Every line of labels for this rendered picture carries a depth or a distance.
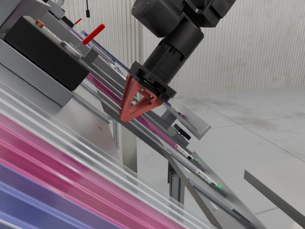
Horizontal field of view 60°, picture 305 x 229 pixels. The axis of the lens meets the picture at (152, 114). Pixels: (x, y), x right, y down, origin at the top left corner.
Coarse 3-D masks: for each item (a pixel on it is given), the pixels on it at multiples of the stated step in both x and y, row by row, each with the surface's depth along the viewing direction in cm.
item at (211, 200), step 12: (168, 144) 64; (168, 156) 53; (180, 168) 49; (192, 180) 47; (204, 180) 57; (192, 192) 42; (204, 192) 46; (216, 192) 58; (204, 204) 39; (216, 204) 45; (228, 204) 56; (216, 216) 38; (228, 216) 45; (240, 216) 52; (228, 228) 37; (240, 228) 44; (252, 228) 50
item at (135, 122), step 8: (88, 88) 44; (96, 88) 45; (104, 96) 45; (112, 104) 46; (120, 112) 47; (136, 120) 49; (144, 128) 50; (152, 136) 51; (160, 144) 52; (168, 152) 53; (176, 152) 53; (184, 160) 55; (192, 168) 56
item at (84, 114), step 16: (0, 64) 23; (0, 80) 20; (16, 80) 23; (32, 96) 23; (80, 96) 35; (96, 96) 45; (48, 112) 22; (64, 112) 26; (80, 112) 30; (96, 112) 34; (80, 128) 25; (96, 128) 29; (96, 144) 25; (112, 144) 29
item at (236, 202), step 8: (200, 160) 74; (208, 168) 70; (208, 176) 68; (216, 176) 66; (224, 184) 63; (224, 192) 62; (232, 192) 60; (232, 200) 59; (240, 200) 58; (240, 208) 56; (248, 216) 54; (256, 224) 52
